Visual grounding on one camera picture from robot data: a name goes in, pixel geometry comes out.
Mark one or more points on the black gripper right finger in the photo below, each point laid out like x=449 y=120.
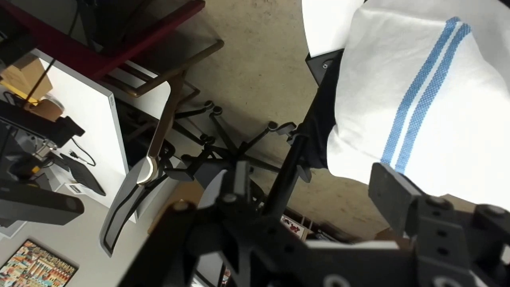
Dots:
x=456 y=244

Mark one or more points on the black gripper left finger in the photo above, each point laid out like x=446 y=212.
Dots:
x=212 y=244

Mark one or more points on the white cloth with blue stripes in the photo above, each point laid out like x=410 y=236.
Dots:
x=467 y=133

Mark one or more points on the black stand pole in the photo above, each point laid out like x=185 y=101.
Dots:
x=287 y=176

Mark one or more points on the wooden cube shelf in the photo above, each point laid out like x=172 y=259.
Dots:
x=303 y=225

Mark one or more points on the white desk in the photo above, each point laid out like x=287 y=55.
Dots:
x=89 y=117

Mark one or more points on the dark red brown table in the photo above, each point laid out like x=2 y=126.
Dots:
x=132 y=37

